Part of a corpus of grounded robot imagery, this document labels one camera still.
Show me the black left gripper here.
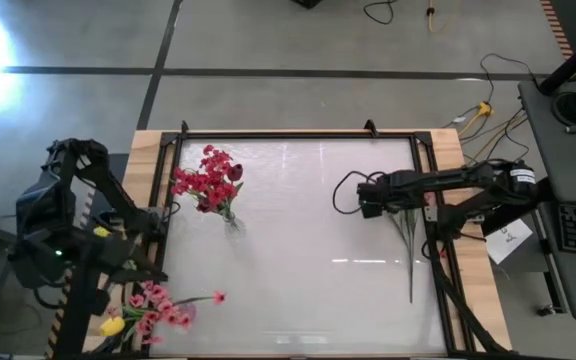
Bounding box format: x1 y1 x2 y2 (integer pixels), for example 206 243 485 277
85 233 169 284

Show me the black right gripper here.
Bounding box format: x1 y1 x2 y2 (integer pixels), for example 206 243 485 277
356 169 419 220

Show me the pink flower spray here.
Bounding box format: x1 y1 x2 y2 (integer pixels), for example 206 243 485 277
105 279 228 347
386 207 421 304

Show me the clear glass vase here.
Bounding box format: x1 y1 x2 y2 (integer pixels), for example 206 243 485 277
223 212 248 241

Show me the white paper box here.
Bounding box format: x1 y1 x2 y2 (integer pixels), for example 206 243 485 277
485 218 534 266

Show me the white table mat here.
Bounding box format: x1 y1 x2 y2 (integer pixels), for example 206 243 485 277
150 138 449 357

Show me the grey desk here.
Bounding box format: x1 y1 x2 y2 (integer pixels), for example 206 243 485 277
517 79 576 324

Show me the black desk leg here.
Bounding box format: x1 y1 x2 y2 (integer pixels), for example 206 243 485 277
536 239 569 317

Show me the black monitor pole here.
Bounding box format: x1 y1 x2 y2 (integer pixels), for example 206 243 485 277
537 24 576 96

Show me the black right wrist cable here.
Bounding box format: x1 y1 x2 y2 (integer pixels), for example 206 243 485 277
332 170 387 216

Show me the black cable bundle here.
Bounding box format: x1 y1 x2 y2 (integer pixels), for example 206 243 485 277
92 279 162 355
420 239 512 355

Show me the yellow floor cable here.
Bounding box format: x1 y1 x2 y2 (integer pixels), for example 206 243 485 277
426 0 462 34
457 109 528 166

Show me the black aluminium table frame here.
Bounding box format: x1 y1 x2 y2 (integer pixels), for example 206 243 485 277
140 130 472 359

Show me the black floor cable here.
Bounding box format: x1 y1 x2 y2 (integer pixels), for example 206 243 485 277
478 52 539 104
462 112 532 171
362 0 399 26

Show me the black coiled cable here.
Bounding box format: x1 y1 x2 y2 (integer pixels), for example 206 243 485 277
551 88 576 129

